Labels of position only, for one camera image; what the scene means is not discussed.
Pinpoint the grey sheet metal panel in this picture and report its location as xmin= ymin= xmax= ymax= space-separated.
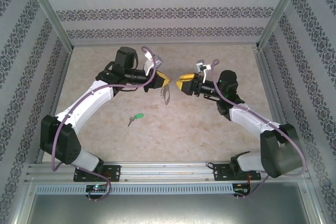
xmin=15 ymin=194 xmax=323 ymax=224

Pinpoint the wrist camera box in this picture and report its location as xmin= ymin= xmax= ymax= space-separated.
xmin=195 ymin=62 xmax=212 ymax=74
xmin=151 ymin=54 xmax=164 ymax=68

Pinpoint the metal keyring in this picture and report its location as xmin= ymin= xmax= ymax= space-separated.
xmin=159 ymin=79 xmax=172 ymax=105

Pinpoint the aluminium mounting rail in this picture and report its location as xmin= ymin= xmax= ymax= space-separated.
xmin=26 ymin=162 xmax=309 ymax=183

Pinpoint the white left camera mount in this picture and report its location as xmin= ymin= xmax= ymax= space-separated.
xmin=143 ymin=52 xmax=156 ymax=74

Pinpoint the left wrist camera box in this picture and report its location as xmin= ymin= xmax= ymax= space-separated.
xmin=151 ymin=54 xmax=164 ymax=68

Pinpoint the small circuit board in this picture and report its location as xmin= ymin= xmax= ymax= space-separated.
xmin=234 ymin=183 xmax=251 ymax=195
xmin=86 ymin=184 xmax=108 ymax=193

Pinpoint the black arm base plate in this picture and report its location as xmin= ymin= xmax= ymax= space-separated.
xmin=73 ymin=165 xmax=122 ymax=183
xmin=214 ymin=165 xmax=262 ymax=182

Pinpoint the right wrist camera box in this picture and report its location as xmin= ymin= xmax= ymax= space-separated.
xmin=195 ymin=62 xmax=212 ymax=74

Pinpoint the aluminium frame post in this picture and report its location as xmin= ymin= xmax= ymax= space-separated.
xmin=22 ymin=0 xmax=74 ymax=51
xmin=256 ymin=0 xmax=308 ymax=51

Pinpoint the key with green tag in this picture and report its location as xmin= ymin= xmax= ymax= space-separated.
xmin=128 ymin=113 xmax=144 ymax=127

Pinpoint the slotted grey cable duct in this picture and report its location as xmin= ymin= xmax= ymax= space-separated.
xmin=35 ymin=184 xmax=234 ymax=195

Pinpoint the aluminium table side rail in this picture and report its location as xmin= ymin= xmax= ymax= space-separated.
xmin=35 ymin=49 xmax=71 ymax=164
xmin=251 ymin=45 xmax=320 ymax=190

